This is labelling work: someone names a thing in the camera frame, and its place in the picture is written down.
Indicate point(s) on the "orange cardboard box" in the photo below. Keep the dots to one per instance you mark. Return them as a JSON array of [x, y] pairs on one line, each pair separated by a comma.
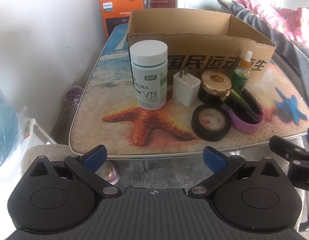
[[114, 20]]

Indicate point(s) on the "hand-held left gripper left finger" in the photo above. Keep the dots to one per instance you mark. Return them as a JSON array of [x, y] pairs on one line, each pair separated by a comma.
[[95, 157]]

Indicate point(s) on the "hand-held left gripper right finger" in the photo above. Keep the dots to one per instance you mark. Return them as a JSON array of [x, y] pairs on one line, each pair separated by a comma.
[[214, 158]]

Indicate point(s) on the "black tape roll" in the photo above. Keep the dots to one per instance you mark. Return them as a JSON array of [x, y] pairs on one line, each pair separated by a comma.
[[212, 135]]

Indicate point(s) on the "pink floral blanket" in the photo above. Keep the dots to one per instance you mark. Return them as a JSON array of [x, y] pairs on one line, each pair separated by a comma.
[[289, 17]]

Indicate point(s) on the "white stand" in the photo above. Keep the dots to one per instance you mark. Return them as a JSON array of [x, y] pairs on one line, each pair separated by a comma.
[[37, 130]]

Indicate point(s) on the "black jar with gold lid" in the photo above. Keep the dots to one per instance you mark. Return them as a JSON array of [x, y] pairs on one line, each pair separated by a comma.
[[212, 90]]

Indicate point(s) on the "green dropper bottle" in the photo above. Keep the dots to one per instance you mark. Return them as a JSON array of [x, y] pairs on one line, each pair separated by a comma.
[[240, 77]]

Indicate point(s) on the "brown cardboard box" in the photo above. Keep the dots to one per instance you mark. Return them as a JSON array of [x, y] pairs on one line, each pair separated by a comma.
[[214, 47]]

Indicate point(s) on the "blue water jug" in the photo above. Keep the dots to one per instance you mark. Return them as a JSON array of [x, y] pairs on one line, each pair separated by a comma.
[[5, 127]]

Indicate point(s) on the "black tube with gold end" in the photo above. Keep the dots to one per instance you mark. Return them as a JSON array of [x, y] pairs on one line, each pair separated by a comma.
[[240, 108]]

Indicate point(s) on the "purple plastic lid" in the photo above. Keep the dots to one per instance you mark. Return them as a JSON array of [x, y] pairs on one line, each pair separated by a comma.
[[244, 128]]

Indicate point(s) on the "grey blanket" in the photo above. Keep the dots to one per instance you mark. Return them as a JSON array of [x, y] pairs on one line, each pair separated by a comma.
[[264, 22]]

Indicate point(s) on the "white vitamin bottle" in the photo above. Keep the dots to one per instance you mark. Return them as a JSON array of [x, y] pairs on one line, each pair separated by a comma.
[[148, 80]]

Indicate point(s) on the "black slim tube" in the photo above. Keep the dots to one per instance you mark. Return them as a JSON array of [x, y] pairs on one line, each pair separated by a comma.
[[252, 100]]

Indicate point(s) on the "purple round object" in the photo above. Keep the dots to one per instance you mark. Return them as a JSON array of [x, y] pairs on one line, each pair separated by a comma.
[[74, 96]]

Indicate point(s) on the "white charger plug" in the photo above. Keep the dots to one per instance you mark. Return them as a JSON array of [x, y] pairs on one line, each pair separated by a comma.
[[184, 90]]

